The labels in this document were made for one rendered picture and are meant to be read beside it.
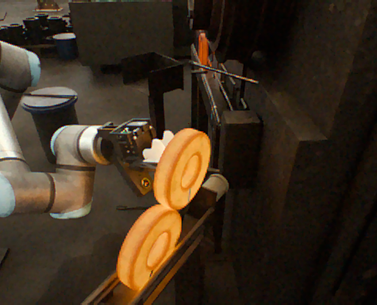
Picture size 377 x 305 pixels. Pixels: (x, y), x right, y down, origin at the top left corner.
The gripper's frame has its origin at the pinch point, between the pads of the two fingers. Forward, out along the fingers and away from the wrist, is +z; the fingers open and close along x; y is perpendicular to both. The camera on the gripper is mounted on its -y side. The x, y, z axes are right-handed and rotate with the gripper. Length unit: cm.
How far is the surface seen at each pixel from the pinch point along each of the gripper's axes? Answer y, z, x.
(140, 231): -5.8, -1.5, -13.7
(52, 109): -8, -131, 52
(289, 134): -3.4, 13.8, 18.9
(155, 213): -5.4, -1.4, -9.4
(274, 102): -0.1, 7.6, 29.2
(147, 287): -15.4, -1.0, -17.0
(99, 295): -13.7, -6.8, -22.2
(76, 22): 38, -240, 174
